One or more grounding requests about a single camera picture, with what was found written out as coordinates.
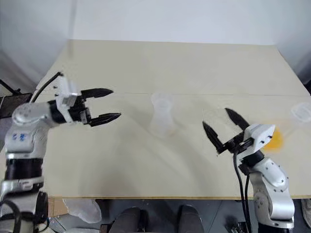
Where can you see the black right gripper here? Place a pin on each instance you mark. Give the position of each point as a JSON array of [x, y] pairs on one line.
[[234, 144]]

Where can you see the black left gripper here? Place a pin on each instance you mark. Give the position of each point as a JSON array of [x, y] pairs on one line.
[[79, 110]]

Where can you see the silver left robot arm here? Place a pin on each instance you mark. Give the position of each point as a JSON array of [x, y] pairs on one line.
[[23, 143]]

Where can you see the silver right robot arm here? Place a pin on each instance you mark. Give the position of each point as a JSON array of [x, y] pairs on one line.
[[272, 179]]

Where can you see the black metal stand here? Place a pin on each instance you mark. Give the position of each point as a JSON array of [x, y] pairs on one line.
[[14, 104]]

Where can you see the translucent plastic bag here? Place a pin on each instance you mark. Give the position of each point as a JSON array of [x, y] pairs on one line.
[[83, 210]]

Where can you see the brown cardboard piece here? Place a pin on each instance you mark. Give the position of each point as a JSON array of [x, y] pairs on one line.
[[57, 206]]

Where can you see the dark rounded shape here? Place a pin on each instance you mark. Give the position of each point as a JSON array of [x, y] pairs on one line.
[[131, 219]]

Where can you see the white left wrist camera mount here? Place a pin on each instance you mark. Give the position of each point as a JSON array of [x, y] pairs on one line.
[[66, 98]]

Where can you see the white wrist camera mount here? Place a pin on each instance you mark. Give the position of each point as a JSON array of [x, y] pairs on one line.
[[261, 137], [66, 98]]

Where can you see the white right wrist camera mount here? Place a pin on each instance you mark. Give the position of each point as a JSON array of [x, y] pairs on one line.
[[261, 137]]

